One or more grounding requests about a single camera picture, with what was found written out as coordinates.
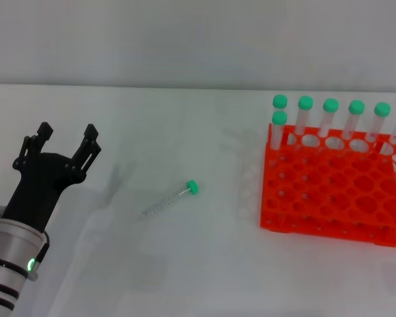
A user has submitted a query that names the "orange test tube rack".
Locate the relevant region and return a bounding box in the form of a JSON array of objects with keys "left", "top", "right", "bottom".
[{"left": 259, "top": 123, "right": 396, "bottom": 248}]

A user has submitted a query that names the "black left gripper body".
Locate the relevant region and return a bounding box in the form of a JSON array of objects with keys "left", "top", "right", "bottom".
[{"left": 3, "top": 152, "right": 87, "bottom": 232}]

